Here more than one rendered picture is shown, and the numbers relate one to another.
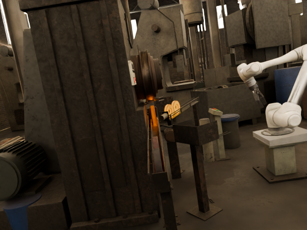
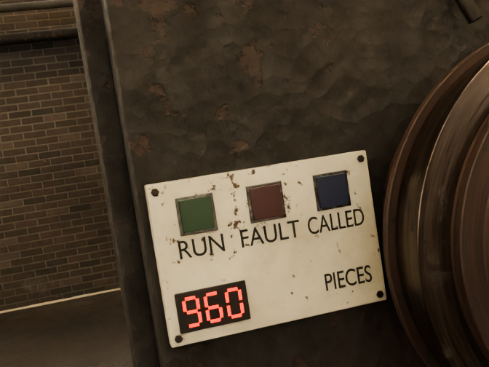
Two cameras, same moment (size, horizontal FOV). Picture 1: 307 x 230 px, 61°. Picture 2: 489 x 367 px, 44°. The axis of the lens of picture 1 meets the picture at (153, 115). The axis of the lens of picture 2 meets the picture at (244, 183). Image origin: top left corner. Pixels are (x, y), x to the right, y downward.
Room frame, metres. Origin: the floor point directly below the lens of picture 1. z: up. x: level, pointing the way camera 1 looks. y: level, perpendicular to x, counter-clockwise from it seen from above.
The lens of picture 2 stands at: (1.86, -0.55, 1.26)
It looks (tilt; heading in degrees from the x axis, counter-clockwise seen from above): 3 degrees down; 76
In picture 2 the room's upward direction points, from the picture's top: 9 degrees counter-clockwise
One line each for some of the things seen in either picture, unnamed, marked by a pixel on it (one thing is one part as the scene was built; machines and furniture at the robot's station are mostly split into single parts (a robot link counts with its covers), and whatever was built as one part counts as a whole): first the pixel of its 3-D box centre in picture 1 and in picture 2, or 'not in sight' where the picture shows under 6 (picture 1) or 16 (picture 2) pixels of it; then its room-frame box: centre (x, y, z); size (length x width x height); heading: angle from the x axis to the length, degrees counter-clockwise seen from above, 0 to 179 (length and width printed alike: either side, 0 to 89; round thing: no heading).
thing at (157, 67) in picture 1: (158, 74); not in sight; (2.39, -0.10, 1.12); 0.28 x 0.06 x 0.28; 179
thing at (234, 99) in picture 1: (222, 105); not in sight; (4.82, -1.31, 0.39); 1.03 x 0.83 x 0.77; 104
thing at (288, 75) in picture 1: (292, 90); not in sight; (4.96, -2.72, 0.45); 0.59 x 0.59 x 0.89
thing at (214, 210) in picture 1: (200, 168); not in sight; (1.89, -0.29, 0.36); 0.26 x 0.20 x 0.72; 34
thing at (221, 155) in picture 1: (218, 133); not in sight; (3.06, -0.75, 0.31); 0.24 x 0.16 x 0.62; 179
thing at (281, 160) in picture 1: (279, 157); not in sight; (2.39, -1.14, 0.16); 0.40 x 0.40 x 0.31; 89
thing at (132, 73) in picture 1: (132, 73); (270, 245); (2.05, 0.11, 1.15); 0.26 x 0.02 x 0.18; 179
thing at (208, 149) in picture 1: (206, 140); not in sight; (3.02, -0.58, 0.26); 0.12 x 0.12 x 0.52
